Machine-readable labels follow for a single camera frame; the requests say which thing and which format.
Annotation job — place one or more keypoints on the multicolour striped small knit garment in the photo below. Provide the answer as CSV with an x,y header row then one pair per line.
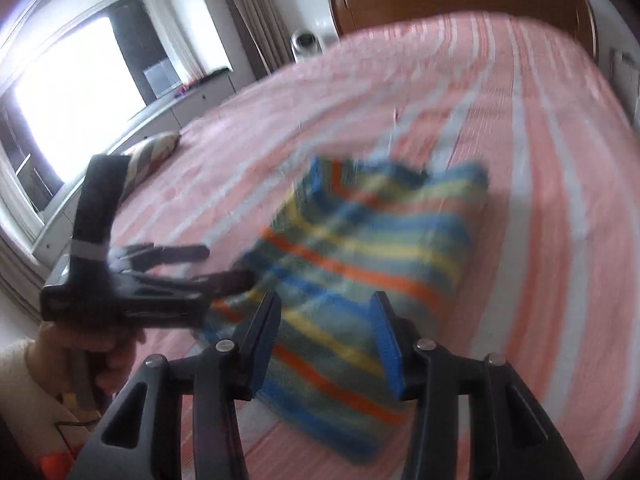
x,y
360,240

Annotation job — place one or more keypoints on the bright window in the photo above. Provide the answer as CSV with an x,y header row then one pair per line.
x,y
75,75

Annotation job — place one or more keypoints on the white round appliance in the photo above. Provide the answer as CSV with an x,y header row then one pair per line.
x,y
306,45

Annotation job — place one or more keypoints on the person's left hand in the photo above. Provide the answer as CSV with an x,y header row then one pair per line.
x,y
112,355

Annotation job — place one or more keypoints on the orange object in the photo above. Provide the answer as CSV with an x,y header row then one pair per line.
x,y
56,465

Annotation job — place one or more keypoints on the grey brown curtain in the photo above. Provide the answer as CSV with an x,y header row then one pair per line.
x,y
250,10

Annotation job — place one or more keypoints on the white window cabinet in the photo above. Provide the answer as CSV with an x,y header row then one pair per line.
x,y
150,120

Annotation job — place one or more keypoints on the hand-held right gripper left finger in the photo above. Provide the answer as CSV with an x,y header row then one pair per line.
x,y
262,350

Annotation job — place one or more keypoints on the person's left forearm cream sleeve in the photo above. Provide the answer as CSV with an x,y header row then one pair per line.
x,y
30,385

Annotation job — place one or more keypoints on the pink striped bed sheet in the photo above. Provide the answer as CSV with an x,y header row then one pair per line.
x,y
525,210

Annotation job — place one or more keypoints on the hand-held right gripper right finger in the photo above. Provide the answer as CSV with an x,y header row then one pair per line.
x,y
387,350

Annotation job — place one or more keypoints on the diagonal striped pillow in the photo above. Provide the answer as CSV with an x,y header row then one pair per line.
x,y
150,160

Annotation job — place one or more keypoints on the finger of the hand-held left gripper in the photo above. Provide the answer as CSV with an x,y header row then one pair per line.
x,y
210,282
170,255

